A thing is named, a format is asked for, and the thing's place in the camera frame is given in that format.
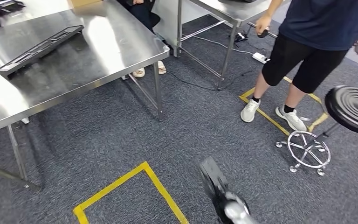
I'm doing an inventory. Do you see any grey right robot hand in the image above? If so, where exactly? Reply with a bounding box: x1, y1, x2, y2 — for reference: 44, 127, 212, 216
199, 156, 229, 198

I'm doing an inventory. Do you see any long black plastic part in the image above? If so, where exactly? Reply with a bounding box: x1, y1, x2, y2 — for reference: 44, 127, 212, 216
0, 24, 84, 79

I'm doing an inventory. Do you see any stainless steel workbench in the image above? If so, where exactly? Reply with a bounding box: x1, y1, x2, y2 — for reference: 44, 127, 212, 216
0, 0, 170, 189

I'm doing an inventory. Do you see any yellow floor tape square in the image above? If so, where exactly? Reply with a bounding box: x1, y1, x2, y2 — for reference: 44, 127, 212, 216
238, 76, 330, 137
72, 161, 189, 224

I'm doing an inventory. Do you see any white power strip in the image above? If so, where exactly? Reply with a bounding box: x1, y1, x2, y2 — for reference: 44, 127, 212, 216
252, 52, 271, 64

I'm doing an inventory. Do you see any black power adapter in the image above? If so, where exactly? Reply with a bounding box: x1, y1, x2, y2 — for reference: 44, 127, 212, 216
234, 31, 249, 42

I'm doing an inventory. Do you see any black stool with chrome base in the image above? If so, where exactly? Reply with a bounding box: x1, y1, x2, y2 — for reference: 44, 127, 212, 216
275, 85, 358, 177

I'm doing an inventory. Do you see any stainless steel table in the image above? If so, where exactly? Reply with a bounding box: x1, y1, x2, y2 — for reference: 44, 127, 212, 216
176, 0, 278, 90

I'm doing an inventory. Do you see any seated person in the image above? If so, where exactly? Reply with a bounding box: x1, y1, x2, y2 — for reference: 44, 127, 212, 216
117, 0, 167, 78

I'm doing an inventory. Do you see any standing person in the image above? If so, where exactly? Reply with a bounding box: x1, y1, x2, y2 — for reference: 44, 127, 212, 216
240, 0, 358, 132

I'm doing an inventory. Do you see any black remote controller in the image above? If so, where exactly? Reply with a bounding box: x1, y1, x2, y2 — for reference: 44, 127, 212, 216
0, 0, 25, 14

